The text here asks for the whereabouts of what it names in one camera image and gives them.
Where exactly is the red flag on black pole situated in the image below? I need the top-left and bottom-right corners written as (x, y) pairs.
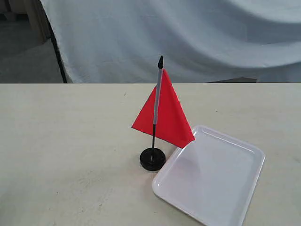
top-left (132, 56), bottom-right (195, 148)

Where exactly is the black round cable grommet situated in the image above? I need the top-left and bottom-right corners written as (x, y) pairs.
top-left (140, 147), bottom-right (166, 171)

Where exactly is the white backdrop cloth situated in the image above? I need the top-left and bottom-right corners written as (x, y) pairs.
top-left (42, 0), bottom-right (301, 83)

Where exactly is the white plastic tray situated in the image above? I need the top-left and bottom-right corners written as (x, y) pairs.
top-left (152, 125), bottom-right (265, 226)

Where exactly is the black backdrop stand pole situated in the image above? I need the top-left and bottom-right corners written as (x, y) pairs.
top-left (40, 1), bottom-right (68, 84)

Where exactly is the beige wooden furniture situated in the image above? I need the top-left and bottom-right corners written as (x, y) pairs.
top-left (0, 0), bottom-right (50, 44)

